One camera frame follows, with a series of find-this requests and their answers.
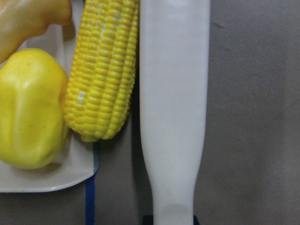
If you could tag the yellow toy corn cob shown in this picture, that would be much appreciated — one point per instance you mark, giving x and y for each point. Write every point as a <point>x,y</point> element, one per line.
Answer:
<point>103,69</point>

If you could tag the beige hand brush black bristles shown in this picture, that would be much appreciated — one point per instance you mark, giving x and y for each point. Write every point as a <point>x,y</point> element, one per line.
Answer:
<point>174,58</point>

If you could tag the yellow toy bell pepper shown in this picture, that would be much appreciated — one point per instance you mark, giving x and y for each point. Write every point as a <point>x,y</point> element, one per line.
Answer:
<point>32,128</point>

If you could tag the tan toy ginger root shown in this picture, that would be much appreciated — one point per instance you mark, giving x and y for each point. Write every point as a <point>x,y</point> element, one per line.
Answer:
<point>24,19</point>

